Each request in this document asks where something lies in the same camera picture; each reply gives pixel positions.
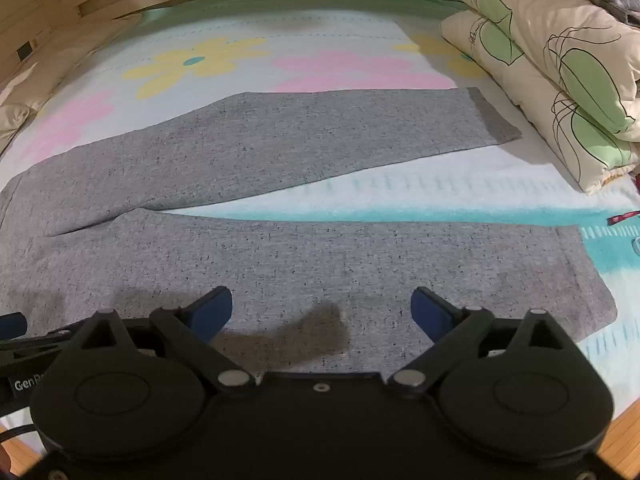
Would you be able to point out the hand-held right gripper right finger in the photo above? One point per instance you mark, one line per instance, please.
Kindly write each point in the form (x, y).
(430, 311)

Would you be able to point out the grey speckled pants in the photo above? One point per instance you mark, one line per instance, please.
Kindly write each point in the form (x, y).
(300, 260)

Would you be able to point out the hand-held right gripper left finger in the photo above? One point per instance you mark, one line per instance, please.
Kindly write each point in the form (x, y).
(212, 311)

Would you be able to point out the floral bed sheet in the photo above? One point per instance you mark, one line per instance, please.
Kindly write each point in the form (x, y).
(350, 40)

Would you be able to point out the dark wall socket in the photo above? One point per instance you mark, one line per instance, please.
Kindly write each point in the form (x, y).
(23, 52)

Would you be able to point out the cream quilt with green print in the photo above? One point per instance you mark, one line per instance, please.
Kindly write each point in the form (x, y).
(540, 60)

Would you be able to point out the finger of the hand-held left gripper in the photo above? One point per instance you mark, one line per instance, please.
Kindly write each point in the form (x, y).
(12, 322)

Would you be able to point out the cream pillow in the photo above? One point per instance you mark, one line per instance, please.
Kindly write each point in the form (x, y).
(11, 120)
(65, 60)

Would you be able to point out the red fabric tag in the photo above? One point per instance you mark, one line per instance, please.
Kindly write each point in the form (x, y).
(622, 218)

